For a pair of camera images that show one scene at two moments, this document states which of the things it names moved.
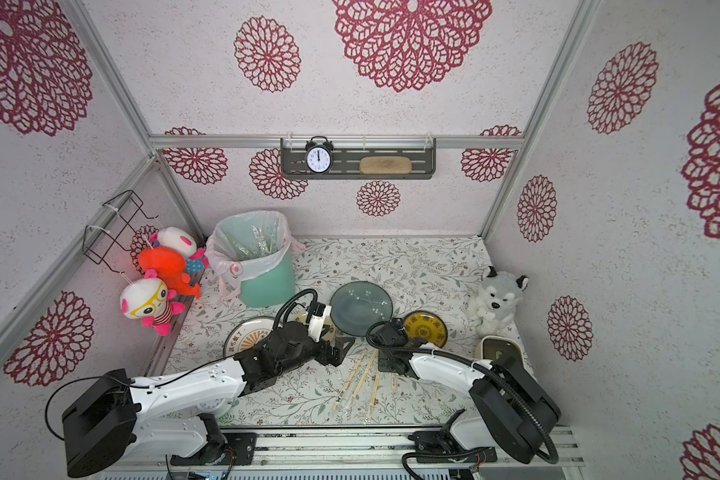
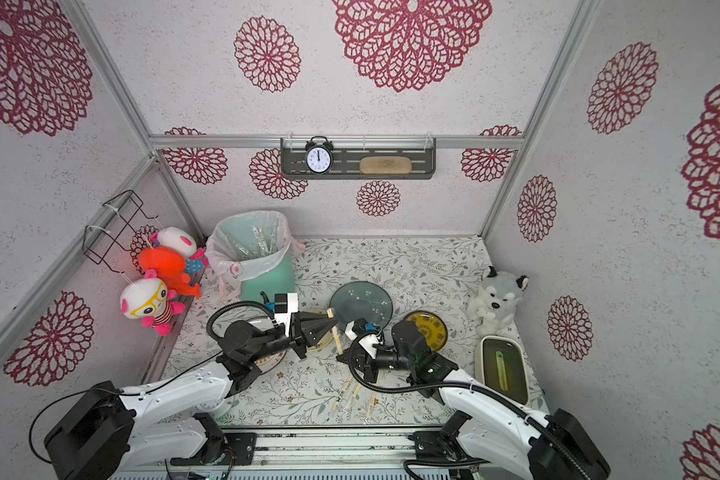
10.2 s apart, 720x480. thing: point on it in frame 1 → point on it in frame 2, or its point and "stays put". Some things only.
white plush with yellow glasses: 150,299 stays put
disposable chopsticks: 336,404 stays put
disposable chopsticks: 362,379 → 330,313
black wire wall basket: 118,220 stays put
